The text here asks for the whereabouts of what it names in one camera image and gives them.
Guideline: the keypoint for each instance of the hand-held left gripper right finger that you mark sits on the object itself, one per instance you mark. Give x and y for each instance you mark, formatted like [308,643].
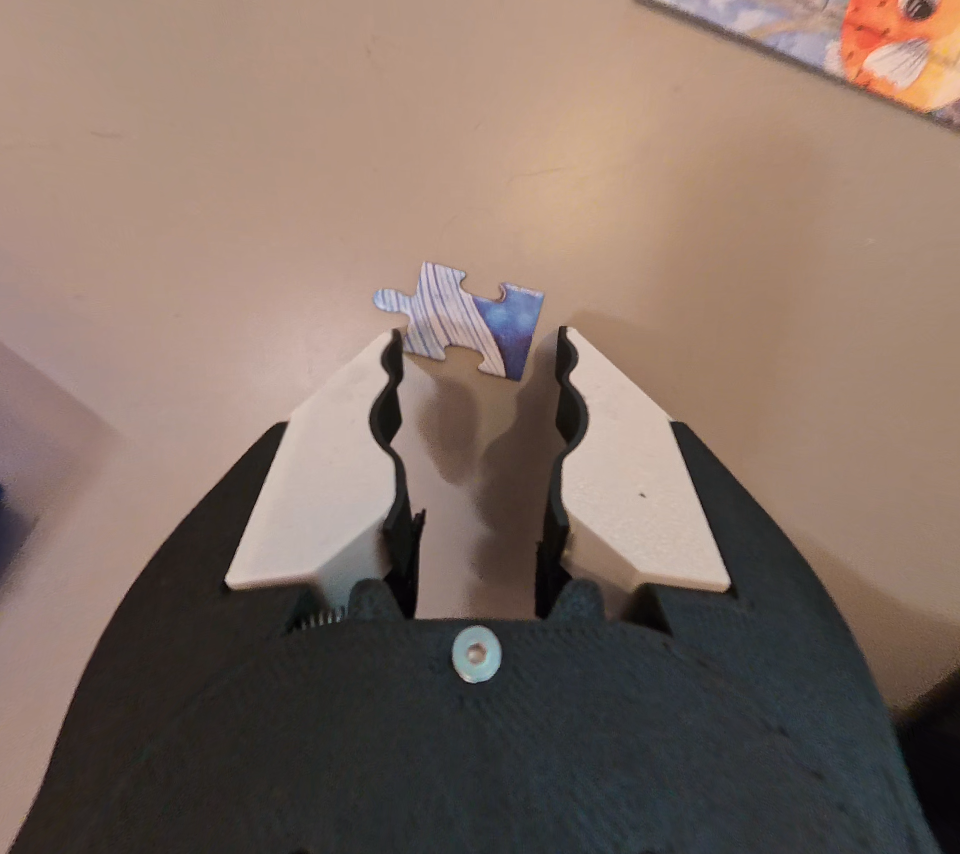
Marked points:
[645,494]

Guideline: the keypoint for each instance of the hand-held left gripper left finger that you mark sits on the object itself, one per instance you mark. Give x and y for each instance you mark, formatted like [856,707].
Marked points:
[315,494]

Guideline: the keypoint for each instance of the dark blue striped puzzle piece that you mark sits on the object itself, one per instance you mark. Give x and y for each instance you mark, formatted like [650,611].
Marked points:
[457,318]

